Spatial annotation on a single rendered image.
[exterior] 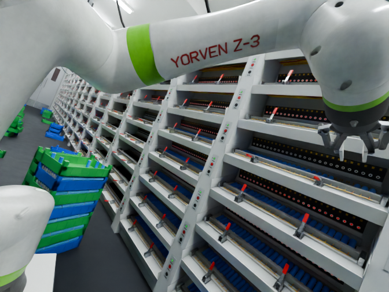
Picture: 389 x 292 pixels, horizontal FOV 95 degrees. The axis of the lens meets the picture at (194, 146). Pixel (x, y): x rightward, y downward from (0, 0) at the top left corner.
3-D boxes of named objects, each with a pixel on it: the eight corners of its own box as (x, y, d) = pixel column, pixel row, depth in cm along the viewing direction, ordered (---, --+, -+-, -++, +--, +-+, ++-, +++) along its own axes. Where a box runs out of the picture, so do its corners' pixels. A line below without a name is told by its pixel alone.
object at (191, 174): (197, 188, 101) (200, 165, 98) (148, 157, 145) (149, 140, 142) (220, 182, 115) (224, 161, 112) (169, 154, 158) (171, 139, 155)
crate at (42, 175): (52, 191, 88) (59, 176, 88) (33, 174, 96) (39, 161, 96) (103, 188, 115) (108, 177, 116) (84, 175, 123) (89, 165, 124)
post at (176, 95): (114, 233, 142) (198, 33, 147) (110, 226, 149) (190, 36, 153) (136, 232, 156) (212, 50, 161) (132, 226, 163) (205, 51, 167)
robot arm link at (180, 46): (168, 91, 39) (145, 40, 30) (171, 62, 46) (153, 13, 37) (352, 53, 33) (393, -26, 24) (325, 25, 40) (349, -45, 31)
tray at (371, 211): (382, 226, 51) (395, 196, 49) (223, 161, 95) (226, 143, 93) (386, 207, 65) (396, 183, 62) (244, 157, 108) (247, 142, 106)
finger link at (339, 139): (351, 132, 39) (342, 132, 40) (338, 153, 48) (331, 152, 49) (351, 117, 40) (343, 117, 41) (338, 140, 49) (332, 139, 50)
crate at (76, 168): (59, 176, 88) (65, 161, 88) (39, 161, 96) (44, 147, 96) (108, 177, 116) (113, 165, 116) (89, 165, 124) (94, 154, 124)
